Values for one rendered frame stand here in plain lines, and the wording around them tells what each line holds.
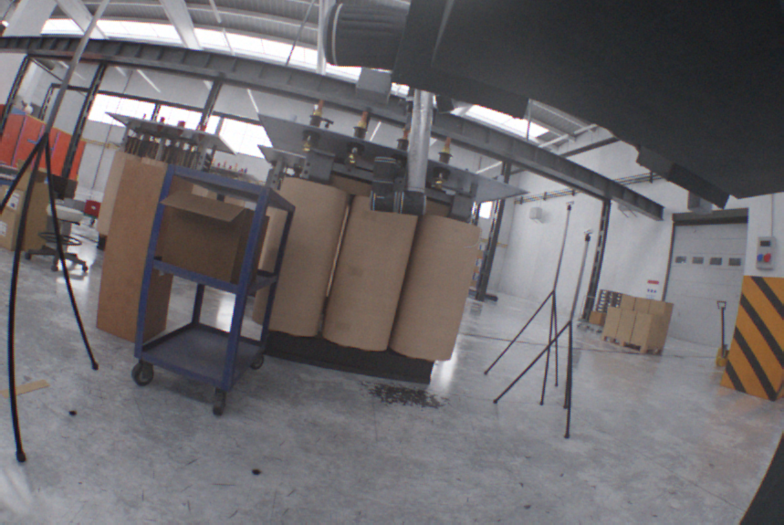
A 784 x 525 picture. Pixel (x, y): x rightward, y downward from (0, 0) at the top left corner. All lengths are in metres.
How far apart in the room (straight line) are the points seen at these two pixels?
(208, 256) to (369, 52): 0.89
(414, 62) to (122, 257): 1.70
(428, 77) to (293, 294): 1.57
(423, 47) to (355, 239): 1.50
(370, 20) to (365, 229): 1.30
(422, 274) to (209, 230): 1.28
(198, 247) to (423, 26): 1.07
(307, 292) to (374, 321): 0.42
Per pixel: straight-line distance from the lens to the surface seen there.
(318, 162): 2.10
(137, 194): 1.97
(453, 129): 11.13
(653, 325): 7.43
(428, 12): 0.73
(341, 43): 1.04
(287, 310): 2.06
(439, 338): 2.22
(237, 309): 1.33
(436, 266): 2.14
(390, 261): 2.06
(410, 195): 1.73
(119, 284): 2.04
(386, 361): 2.32
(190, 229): 1.41
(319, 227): 2.02
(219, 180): 1.36
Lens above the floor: 0.77
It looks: 4 degrees up
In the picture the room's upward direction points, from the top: 13 degrees clockwise
